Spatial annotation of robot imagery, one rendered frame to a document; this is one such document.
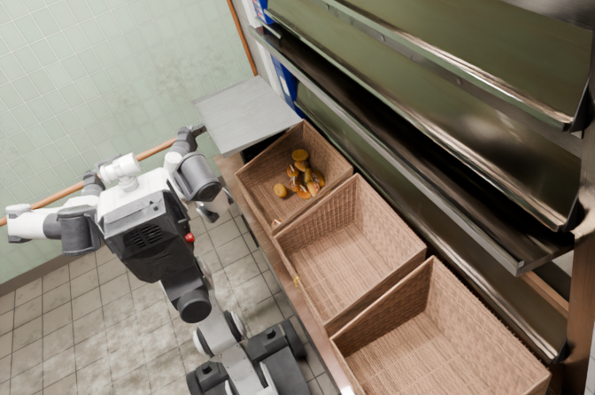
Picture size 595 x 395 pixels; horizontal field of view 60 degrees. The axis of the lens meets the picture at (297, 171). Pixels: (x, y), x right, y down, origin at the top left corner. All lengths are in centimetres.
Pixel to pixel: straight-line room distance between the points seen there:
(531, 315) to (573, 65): 82
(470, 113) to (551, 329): 63
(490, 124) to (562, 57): 33
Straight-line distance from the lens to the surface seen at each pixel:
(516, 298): 165
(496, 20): 114
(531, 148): 122
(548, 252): 124
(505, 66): 113
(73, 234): 183
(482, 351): 193
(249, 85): 255
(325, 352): 212
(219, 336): 220
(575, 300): 141
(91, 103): 354
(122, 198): 178
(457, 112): 139
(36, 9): 336
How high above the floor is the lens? 234
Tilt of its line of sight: 37 degrees down
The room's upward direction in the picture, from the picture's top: 20 degrees counter-clockwise
